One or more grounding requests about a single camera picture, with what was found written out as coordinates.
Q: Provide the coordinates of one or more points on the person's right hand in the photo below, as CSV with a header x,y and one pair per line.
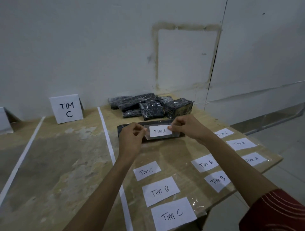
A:
x,y
190,128

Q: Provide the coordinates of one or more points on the person's left hand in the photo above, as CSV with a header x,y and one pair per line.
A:
x,y
129,142

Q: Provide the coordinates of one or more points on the person's right thumb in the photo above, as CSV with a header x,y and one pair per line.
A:
x,y
175,132

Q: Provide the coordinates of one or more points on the person's left thumb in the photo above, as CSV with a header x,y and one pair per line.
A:
x,y
140,133

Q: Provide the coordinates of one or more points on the white label slip with tape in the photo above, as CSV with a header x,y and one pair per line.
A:
x,y
159,131

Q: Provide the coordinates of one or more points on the person's left forearm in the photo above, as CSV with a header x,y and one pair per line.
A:
x,y
104,190

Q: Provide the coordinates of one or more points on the person's right forearm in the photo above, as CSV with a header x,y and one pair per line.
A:
x,y
236,166

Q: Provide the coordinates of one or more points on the black flat wrapped parcel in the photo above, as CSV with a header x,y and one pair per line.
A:
x,y
154,140

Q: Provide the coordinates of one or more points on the pile of black wrapped packets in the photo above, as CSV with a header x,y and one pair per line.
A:
x,y
152,108

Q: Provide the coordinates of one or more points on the white tape strip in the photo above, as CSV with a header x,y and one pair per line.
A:
x,y
112,152
21,157

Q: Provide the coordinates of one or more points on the set of white paper labels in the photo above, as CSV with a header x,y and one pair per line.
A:
x,y
160,191

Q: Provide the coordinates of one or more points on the white standing sign card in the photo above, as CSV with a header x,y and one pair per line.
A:
x,y
4,121
66,109

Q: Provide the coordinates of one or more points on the red striped sleeve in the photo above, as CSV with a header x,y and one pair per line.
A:
x,y
276,211

